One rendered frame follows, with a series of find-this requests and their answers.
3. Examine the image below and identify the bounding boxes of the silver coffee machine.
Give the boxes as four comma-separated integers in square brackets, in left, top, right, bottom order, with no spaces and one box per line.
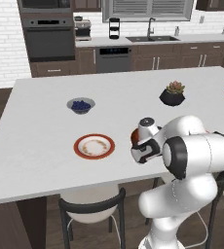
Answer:
[73,16,93,42]

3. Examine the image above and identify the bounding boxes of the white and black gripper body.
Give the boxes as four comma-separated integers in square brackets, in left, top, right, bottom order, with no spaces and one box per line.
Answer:
[131,138,163,165]

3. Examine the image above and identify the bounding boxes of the dark wood upper cupboard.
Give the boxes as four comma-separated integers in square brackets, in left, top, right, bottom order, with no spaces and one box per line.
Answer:
[71,0,102,13]
[195,0,224,13]

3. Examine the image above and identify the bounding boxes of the black tiered stand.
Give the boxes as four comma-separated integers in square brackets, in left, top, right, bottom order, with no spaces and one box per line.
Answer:
[108,17,121,41]

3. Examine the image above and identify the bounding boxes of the steel dishwasher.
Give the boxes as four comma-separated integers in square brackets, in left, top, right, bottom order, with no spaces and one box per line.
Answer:
[95,46,132,75]

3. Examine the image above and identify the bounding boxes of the dark sink basin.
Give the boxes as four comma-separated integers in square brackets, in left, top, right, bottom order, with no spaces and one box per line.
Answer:
[126,35,182,44]

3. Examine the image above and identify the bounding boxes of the built-in steel oven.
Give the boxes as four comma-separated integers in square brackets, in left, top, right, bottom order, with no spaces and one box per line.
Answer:
[20,13,77,63]

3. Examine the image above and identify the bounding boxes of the red-rimmed white plate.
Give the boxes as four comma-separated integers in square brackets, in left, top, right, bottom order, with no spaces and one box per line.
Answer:
[73,133,116,160]

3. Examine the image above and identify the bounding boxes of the grey bowl with blue inside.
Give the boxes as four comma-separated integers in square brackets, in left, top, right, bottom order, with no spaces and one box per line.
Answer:
[66,96,96,116]

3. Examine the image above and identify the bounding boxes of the dark sink tap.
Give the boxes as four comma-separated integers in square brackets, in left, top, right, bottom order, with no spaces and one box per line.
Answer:
[145,17,157,39]

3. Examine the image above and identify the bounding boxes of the built-in microwave oven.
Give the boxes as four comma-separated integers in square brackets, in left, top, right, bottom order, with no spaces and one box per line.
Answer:
[17,0,74,15]

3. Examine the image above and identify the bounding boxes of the dark wood island base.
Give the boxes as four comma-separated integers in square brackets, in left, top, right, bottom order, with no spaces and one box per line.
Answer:
[0,195,49,249]

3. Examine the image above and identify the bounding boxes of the window with grey blinds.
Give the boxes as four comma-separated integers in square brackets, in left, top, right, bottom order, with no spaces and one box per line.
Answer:
[101,0,195,23]

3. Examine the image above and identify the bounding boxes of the succulent in black pot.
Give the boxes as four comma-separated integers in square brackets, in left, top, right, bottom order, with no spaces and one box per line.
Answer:
[159,80,187,107]

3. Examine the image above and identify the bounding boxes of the red plate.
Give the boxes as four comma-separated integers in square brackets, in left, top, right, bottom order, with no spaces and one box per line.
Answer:
[131,127,141,146]

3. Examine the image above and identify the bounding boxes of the dark wood lower cupboards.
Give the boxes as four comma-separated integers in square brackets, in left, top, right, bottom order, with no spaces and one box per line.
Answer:
[131,41,224,73]
[28,47,97,79]

